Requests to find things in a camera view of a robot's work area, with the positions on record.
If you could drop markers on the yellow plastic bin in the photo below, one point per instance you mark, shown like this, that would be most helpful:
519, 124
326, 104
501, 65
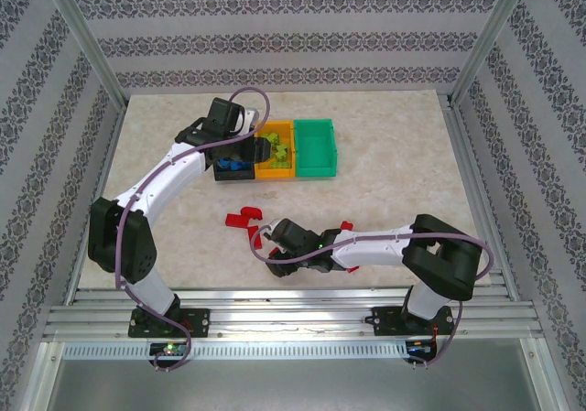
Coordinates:
274, 174

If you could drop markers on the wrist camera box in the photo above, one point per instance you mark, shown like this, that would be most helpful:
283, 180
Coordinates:
295, 234
224, 113

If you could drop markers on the controller circuit board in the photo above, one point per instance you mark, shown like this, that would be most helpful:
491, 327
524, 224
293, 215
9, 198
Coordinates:
170, 349
419, 346

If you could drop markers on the blue lego brick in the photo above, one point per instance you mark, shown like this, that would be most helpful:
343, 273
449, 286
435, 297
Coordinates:
237, 165
224, 163

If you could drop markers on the aluminium frame post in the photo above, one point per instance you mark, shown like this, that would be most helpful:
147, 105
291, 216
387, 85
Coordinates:
86, 38
488, 38

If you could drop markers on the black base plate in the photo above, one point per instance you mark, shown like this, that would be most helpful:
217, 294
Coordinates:
387, 321
199, 321

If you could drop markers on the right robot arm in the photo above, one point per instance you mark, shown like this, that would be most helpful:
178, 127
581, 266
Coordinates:
371, 246

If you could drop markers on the green plastic bin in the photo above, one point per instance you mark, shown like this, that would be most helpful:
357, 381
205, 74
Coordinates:
316, 150

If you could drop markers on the black plastic bin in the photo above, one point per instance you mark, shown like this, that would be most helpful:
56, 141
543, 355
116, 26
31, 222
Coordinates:
233, 176

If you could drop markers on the left controller circuit board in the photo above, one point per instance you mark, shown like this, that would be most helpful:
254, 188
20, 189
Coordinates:
170, 349

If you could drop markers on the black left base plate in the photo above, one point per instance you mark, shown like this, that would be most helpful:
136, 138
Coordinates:
199, 321

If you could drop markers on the right controller circuit board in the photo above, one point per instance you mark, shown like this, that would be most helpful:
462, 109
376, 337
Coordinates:
419, 346

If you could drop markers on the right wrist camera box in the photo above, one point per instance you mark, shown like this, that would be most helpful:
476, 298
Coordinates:
295, 234

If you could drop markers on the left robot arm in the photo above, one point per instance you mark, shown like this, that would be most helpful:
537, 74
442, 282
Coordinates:
165, 177

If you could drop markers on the perforated metal strip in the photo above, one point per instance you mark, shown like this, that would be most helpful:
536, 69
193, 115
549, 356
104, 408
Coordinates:
274, 350

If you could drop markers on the aluminium mounting rail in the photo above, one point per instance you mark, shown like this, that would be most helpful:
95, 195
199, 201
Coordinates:
293, 319

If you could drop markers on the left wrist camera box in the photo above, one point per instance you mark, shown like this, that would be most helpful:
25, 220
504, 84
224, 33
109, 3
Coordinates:
224, 113

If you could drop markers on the red curved lego brick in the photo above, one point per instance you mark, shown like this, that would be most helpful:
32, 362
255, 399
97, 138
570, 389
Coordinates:
251, 212

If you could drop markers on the aluminium side rail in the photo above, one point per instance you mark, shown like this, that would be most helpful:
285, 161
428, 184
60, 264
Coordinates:
467, 154
109, 145

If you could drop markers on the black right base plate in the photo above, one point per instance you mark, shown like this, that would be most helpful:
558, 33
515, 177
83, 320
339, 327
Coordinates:
387, 321

